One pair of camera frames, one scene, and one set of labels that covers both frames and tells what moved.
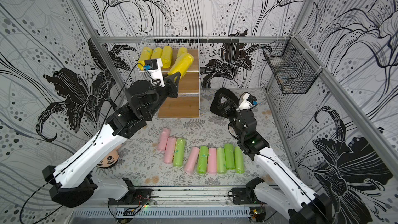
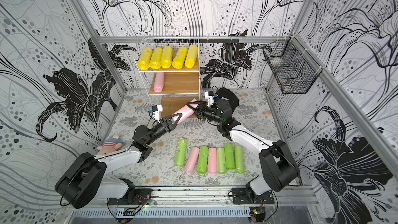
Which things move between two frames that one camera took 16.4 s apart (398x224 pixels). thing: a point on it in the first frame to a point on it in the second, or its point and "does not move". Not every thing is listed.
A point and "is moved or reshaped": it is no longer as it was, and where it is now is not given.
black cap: (225, 102) does not move
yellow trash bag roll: (182, 64) to (191, 56)
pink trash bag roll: (192, 159) does not move
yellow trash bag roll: (166, 56) does not move
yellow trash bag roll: (157, 53) does not move
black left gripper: (170, 87) to (166, 123)
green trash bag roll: (179, 152) does not move
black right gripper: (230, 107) to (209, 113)
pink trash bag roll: (170, 150) to (186, 111)
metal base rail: (166, 203) does not move
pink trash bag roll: (163, 139) is moved or reshaped
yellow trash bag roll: (145, 54) does not move
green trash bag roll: (229, 156) does not move
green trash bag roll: (221, 161) does not move
